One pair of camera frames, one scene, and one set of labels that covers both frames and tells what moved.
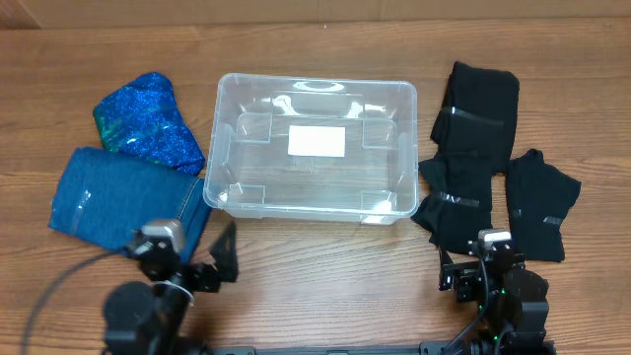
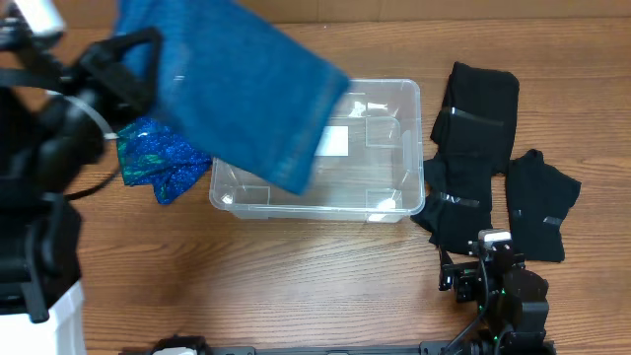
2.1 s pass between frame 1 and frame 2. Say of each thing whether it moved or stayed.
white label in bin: stayed
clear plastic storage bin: stayed
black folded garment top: stayed
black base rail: stayed
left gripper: moved
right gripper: stayed
